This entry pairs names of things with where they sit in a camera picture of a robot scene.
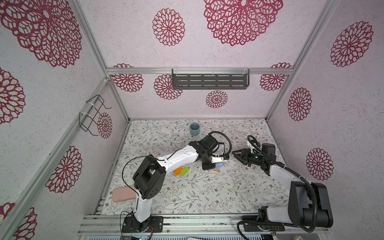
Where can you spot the grey wall shelf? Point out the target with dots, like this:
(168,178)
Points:
(212,81)

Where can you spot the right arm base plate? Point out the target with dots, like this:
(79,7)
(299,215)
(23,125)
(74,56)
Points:
(254,224)

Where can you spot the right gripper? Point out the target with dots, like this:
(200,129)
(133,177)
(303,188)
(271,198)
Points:
(243,154)

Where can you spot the green rectangular block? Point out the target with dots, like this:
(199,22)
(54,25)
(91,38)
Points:
(184,171)

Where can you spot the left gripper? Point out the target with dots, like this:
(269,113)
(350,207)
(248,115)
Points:
(208,167)

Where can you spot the black wire rack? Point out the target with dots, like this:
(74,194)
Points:
(95,121)

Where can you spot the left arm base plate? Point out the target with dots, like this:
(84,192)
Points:
(151,225)

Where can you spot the pink flat block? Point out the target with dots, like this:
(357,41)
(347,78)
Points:
(124,194)

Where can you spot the orange rectangular block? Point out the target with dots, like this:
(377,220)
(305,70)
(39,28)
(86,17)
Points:
(178,170)

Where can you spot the teal cup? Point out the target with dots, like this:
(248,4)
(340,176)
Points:
(194,129)

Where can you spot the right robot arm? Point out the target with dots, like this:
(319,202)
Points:
(308,205)

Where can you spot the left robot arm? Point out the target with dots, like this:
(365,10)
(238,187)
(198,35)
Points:
(149,178)

